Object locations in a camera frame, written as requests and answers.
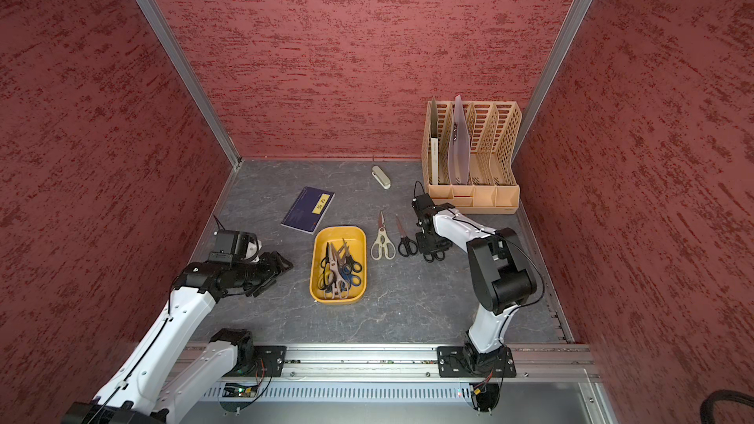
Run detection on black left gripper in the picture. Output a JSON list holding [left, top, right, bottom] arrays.
[[232, 250, 294, 296]]

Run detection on black handled scissors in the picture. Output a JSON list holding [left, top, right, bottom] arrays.
[[417, 241, 453, 263], [395, 214, 418, 257]]

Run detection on cream handled kitchen scissors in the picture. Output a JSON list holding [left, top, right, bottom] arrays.
[[370, 211, 397, 260]]

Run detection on yellow and black scissors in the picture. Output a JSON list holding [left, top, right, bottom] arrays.
[[317, 251, 334, 292]]

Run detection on pink handled scissors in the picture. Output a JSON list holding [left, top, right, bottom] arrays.
[[328, 243, 350, 300]]

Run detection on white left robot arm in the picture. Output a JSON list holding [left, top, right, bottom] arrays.
[[62, 251, 293, 423]]

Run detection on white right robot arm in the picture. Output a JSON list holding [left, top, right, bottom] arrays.
[[416, 204, 546, 369]]

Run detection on yellow plastic storage box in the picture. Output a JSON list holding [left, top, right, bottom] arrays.
[[309, 226, 367, 305]]

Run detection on dark blue book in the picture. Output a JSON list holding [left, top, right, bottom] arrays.
[[281, 186, 335, 234]]

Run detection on beige stapler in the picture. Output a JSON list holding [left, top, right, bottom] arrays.
[[371, 165, 392, 190]]

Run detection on grey folder in organizer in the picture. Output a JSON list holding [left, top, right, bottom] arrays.
[[448, 95, 470, 186]]

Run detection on white book in organizer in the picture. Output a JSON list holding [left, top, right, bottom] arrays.
[[430, 98, 439, 186]]

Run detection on beige plastic file organizer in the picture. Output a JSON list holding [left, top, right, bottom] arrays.
[[421, 100, 522, 215]]

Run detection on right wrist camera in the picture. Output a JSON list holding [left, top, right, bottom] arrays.
[[412, 194, 455, 231]]

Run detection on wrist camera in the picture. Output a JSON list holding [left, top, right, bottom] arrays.
[[412, 194, 455, 231], [207, 230, 260, 265]]

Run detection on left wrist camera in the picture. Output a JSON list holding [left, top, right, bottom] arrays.
[[207, 230, 260, 265]]

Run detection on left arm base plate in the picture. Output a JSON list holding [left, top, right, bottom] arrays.
[[222, 345, 288, 379]]

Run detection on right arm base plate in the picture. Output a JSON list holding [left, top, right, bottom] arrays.
[[437, 344, 516, 379]]

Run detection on black cable bottom right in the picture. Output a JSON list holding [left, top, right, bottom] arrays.
[[699, 389, 754, 424]]

